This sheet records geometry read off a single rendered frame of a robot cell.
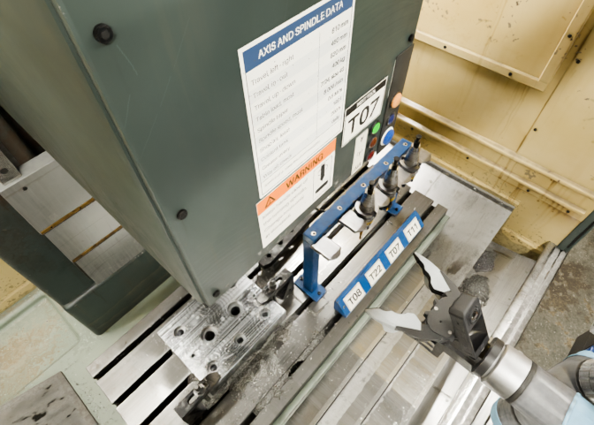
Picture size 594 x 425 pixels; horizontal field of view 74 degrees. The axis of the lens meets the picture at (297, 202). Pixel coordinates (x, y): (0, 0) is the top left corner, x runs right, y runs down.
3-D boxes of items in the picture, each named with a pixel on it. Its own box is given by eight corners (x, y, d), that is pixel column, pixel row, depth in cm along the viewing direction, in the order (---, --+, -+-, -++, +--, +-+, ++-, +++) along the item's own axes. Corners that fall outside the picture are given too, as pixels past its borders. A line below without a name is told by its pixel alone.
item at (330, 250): (345, 250, 101) (345, 249, 100) (331, 264, 99) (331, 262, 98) (323, 235, 104) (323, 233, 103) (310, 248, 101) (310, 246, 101)
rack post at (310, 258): (327, 291, 127) (332, 244, 103) (316, 302, 125) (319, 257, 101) (304, 272, 131) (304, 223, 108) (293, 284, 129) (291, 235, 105)
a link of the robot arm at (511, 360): (516, 393, 57) (540, 351, 60) (487, 371, 59) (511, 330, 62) (496, 403, 63) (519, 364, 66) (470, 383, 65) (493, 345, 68)
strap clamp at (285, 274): (294, 288, 128) (293, 267, 116) (265, 317, 122) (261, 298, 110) (286, 282, 129) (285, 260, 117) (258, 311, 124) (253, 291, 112)
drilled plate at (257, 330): (286, 317, 118) (285, 311, 114) (212, 396, 106) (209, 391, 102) (234, 270, 128) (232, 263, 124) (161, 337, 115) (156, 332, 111)
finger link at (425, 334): (394, 338, 64) (449, 345, 64) (396, 336, 63) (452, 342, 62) (393, 311, 67) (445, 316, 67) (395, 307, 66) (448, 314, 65)
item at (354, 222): (369, 223, 106) (370, 222, 105) (358, 236, 103) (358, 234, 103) (349, 209, 109) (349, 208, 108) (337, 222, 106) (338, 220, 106)
